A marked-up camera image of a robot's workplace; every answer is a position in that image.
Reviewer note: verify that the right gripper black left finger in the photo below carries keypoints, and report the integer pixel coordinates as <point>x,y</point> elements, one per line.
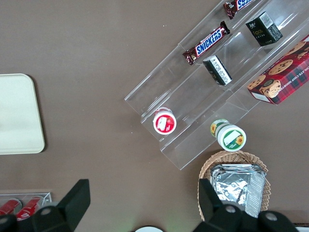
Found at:
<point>70,207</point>

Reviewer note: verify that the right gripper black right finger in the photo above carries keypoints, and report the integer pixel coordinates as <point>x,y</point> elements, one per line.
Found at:
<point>212,212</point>

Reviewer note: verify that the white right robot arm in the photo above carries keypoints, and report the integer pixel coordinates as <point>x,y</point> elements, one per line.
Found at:
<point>149,229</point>

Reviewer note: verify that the light tan wicker basket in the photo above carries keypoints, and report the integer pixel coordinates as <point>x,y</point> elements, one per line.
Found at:
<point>256,159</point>

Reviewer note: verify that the beige plastic tray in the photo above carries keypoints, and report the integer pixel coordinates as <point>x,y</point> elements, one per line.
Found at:
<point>19,113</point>

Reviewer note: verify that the clear acrylic bottle rack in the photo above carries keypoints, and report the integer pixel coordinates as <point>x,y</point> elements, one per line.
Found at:
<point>47,197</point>

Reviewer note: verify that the stack of foil trays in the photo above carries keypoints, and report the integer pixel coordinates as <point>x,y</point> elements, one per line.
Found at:
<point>239,186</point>

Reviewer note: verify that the green lid yogurt cup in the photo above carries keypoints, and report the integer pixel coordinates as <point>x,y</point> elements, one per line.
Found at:
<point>231,139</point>

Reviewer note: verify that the red lid yogurt cup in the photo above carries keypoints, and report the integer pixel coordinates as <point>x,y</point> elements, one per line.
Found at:
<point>164,123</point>

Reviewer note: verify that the clear acrylic step shelf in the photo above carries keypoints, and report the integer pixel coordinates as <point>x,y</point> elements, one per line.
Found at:
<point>193,101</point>

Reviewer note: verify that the small black carton box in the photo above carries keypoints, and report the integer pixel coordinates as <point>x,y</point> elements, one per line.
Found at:
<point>264,30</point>
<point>218,70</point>

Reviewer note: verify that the red tartan cookie box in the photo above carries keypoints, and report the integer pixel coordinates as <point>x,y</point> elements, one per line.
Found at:
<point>282,77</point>

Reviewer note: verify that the brown Snickers bar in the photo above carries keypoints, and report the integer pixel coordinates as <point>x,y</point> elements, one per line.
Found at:
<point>237,6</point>
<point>207,43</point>

